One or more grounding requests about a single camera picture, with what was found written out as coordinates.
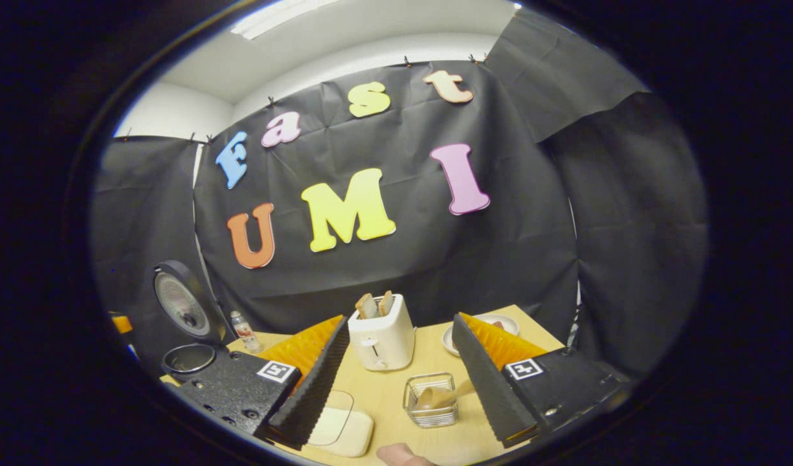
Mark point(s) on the white toaster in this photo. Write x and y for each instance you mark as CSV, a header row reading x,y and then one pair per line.
x,y
383,343

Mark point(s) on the wooden spoon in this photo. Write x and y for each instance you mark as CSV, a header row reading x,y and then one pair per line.
x,y
435,396

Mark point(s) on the dark grey rice cooker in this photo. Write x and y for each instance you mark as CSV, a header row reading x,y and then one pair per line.
x,y
182,301

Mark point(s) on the small clear plastic bottle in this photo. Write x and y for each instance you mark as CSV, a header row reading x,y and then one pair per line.
x,y
246,333

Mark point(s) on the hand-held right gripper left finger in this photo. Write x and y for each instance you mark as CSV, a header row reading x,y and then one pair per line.
x,y
315,388

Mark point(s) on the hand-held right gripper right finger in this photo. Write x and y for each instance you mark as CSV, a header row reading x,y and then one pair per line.
x,y
490,388

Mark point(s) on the long ceiling light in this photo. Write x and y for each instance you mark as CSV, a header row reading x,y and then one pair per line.
x,y
273,19

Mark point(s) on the black backdrop cloth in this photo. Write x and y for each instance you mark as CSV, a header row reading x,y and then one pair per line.
x,y
500,259

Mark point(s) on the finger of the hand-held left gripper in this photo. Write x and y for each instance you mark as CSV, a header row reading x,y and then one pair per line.
x,y
122,323

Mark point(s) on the white round plate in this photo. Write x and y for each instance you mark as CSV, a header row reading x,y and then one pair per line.
x,y
509,323

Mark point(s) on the toasted bread slice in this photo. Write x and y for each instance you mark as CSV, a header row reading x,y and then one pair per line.
x,y
366,306
386,303

